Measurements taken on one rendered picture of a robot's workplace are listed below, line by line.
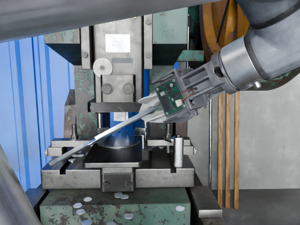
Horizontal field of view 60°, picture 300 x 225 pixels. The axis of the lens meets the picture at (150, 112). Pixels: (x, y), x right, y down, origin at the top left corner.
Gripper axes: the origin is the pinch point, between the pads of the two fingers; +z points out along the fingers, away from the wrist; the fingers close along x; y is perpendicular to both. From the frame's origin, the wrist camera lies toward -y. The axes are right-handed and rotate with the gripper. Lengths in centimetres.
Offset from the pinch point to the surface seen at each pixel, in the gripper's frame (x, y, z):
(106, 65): -19.3, -11.1, 16.3
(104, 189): 13.7, -4.5, 27.1
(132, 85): -11.2, -14.3, 12.1
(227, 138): 22, -135, 43
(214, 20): -30, -60, -3
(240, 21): -17.8, -37.8, -16.3
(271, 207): 81, -150, 39
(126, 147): 4.8, -8.1, 16.9
